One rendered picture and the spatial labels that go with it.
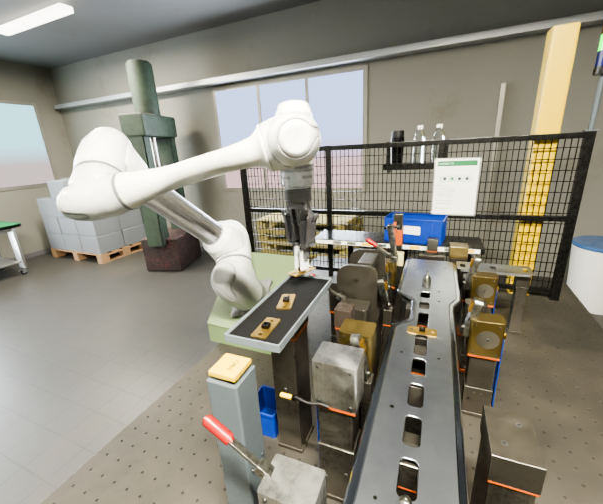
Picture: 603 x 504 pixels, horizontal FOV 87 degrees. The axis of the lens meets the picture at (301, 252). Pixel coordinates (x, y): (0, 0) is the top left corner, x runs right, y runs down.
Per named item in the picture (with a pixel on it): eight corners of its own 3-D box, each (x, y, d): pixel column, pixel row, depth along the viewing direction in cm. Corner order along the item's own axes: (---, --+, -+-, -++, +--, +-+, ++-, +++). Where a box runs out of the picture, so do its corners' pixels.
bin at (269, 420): (275, 440, 97) (273, 417, 94) (247, 430, 101) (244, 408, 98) (290, 413, 107) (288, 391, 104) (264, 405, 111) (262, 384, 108)
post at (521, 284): (520, 334, 142) (531, 275, 133) (507, 332, 144) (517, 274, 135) (518, 328, 146) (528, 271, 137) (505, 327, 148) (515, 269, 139)
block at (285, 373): (302, 454, 92) (293, 319, 78) (278, 445, 95) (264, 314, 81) (314, 427, 101) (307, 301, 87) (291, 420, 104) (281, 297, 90)
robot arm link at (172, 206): (230, 278, 147) (227, 240, 159) (260, 265, 142) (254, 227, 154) (55, 180, 86) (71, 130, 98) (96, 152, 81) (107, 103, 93)
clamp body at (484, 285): (495, 359, 128) (508, 279, 117) (462, 353, 132) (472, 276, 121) (492, 349, 134) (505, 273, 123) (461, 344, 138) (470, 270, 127)
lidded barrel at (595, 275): (615, 297, 308) (633, 237, 289) (640, 322, 266) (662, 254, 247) (552, 290, 329) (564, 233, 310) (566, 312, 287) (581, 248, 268)
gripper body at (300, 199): (276, 187, 86) (279, 221, 89) (297, 189, 80) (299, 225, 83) (297, 184, 91) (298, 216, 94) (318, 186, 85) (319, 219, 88)
